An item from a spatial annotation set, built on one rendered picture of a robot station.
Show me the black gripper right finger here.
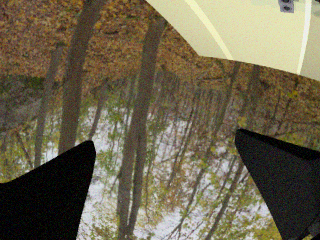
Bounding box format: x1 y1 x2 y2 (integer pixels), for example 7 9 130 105
235 128 320 240

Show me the grey plate with holes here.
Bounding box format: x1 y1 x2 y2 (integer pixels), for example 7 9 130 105
279 0 295 13

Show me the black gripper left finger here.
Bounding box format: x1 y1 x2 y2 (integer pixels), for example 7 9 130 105
0 140 97 240

